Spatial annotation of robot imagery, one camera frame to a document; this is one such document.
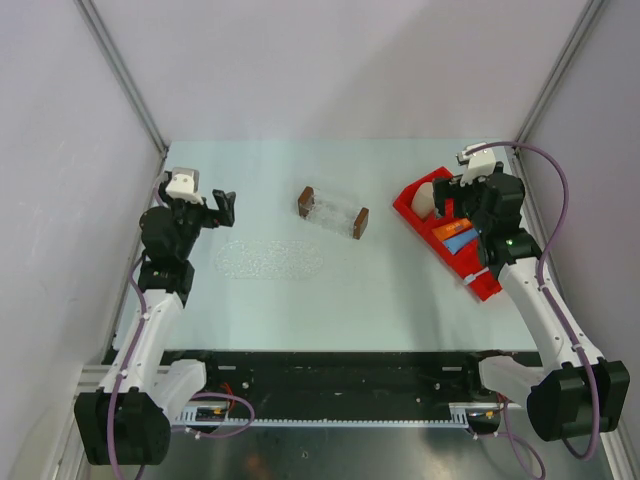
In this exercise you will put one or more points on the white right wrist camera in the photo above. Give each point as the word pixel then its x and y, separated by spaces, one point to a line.
pixel 479 161

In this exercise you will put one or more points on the blue toothpaste tube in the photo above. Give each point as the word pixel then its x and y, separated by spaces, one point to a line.
pixel 456 243

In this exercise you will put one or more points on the aluminium frame post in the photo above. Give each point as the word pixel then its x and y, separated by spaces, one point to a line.
pixel 110 52
pixel 579 34

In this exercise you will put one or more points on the right aluminium frame post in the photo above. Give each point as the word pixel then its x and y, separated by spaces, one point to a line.
pixel 579 34

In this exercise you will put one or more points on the beige cup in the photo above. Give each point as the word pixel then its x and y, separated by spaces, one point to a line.
pixel 422 203

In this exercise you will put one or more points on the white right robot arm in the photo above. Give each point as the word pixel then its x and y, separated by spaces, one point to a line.
pixel 578 391

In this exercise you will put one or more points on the left aluminium frame post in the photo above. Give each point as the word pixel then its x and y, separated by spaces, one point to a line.
pixel 110 52

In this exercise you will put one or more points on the white toothbrush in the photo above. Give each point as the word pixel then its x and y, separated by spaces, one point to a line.
pixel 482 277

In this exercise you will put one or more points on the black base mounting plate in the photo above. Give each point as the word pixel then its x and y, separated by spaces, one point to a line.
pixel 342 385

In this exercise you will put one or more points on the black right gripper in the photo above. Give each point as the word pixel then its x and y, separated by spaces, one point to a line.
pixel 445 189

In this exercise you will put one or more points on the clear oval glass tray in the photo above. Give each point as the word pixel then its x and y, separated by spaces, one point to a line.
pixel 269 260

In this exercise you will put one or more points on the clear acrylic toothbrush stand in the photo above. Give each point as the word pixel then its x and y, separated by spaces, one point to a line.
pixel 333 213

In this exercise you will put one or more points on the white slotted cable duct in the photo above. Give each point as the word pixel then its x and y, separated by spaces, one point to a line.
pixel 457 415

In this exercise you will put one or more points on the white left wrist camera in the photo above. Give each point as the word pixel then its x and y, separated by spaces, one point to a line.
pixel 183 185

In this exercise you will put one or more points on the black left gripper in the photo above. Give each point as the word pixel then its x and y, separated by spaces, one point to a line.
pixel 211 217

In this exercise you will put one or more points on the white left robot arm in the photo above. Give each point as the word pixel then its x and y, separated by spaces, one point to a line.
pixel 127 420

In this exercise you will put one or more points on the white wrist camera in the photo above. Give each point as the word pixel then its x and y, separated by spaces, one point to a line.
pixel 479 161
pixel 183 185

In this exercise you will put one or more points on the red plastic organizer bin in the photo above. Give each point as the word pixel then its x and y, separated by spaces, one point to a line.
pixel 466 261

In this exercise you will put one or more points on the orange toothpaste tube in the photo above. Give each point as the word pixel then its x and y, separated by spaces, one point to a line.
pixel 451 229

